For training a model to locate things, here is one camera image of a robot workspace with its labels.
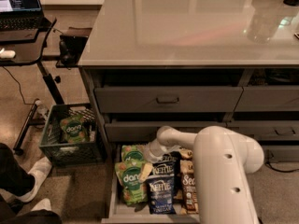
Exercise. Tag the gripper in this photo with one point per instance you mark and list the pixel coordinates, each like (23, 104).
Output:
(154, 151)

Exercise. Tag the green dang chip bag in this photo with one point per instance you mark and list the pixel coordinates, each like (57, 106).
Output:
(132, 152)
(128, 173)

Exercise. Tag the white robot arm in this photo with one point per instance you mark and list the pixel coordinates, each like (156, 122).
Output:
(221, 159)

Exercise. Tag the middle blue kettle chip bag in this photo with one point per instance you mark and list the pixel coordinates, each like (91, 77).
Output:
(164, 168)

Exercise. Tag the blue kettle chip bag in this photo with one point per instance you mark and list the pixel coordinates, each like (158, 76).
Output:
(164, 168)
(161, 192)

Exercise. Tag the front blue kettle chip bag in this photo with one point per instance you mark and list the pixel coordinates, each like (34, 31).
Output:
(161, 192)

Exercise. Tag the rear brown sea salt bag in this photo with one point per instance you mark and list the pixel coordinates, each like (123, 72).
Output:
(186, 154)

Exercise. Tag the brown sea salt bag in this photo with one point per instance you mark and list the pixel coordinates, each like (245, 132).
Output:
(189, 193)
(186, 154)

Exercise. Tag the grey middle left drawer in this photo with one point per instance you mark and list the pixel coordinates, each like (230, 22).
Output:
(144, 131)

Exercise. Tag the open bottom grey drawer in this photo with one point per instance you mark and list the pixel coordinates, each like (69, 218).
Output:
(139, 213)

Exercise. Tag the front brown sea salt bag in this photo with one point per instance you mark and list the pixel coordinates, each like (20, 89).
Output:
(189, 193)

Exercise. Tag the grey top left drawer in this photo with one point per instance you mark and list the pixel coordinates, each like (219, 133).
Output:
(167, 99)

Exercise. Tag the green dang bag in crate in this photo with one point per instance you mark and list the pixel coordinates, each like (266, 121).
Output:
(74, 130)

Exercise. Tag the grey middle right drawer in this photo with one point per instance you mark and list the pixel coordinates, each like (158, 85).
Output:
(266, 130)

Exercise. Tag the grey top right drawer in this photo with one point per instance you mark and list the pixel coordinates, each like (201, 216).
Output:
(268, 98)

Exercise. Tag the grey bottom right drawer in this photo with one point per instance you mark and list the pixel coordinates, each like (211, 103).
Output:
(277, 154)

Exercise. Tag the green plastic crate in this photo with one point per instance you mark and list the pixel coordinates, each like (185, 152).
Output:
(63, 154)

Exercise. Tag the person's white sock foot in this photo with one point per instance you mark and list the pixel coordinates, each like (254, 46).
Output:
(39, 172)

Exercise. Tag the grey cabinet with glossy top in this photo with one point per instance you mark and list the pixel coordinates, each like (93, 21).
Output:
(197, 43)

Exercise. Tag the person's black trouser leg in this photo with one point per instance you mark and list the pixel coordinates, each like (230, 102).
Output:
(16, 181)

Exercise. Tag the black clamp device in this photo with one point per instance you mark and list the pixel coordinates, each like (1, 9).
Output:
(71, 45)

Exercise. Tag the black laptop stand desk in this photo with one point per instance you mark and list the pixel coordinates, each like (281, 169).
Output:
(29, 54)

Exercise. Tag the white computer mouse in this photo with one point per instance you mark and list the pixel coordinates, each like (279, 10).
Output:
(7, 54)

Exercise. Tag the black laptop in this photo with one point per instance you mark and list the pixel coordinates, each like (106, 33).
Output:
(20, 20)

